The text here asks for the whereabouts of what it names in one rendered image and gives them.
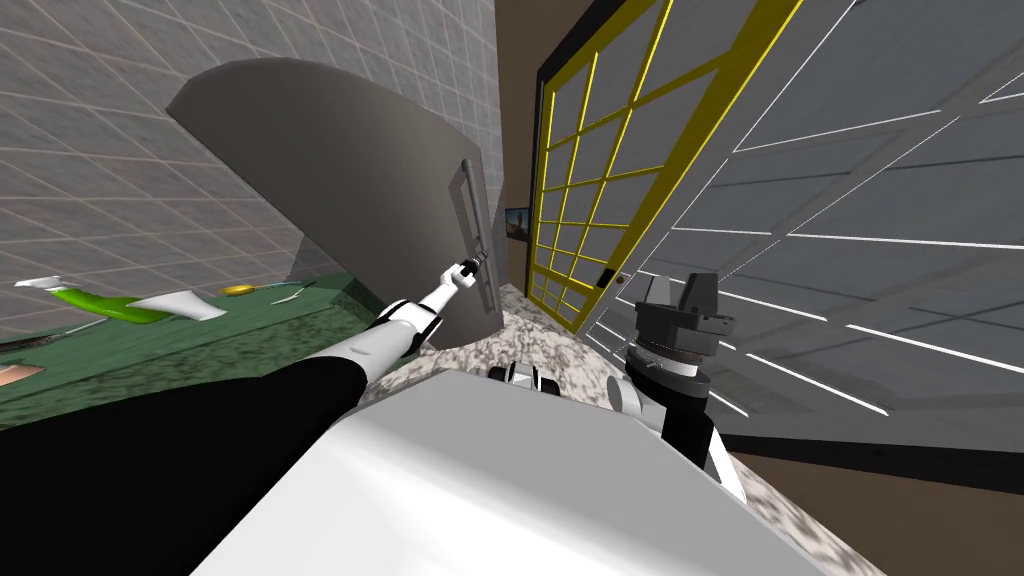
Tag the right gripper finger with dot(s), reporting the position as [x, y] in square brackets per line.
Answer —
[701, 294]
[662, 292]

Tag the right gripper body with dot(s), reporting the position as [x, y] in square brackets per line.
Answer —
[680, 332]

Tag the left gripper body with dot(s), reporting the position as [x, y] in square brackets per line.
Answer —
[472, 266]

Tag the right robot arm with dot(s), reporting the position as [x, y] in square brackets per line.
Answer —
[685, 426]

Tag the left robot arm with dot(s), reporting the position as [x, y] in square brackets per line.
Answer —
[200, 448]

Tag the black door knob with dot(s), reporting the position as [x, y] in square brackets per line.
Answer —
[610, 278]

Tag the grey appliance door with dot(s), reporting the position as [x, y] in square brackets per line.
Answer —
[352, 200]

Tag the yellow framed glass door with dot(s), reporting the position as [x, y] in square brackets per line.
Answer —
[632, 144]

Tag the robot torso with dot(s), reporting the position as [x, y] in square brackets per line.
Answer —
[480, 496]

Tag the yellow utensil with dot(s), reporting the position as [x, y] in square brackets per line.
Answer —
[238, 290]

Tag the white tube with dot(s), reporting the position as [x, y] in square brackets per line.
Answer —
[180, 305]

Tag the green bottle with white cap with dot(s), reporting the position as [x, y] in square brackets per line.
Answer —
[104, 305]

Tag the picture on wall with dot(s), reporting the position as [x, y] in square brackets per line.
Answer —
[518, 223]

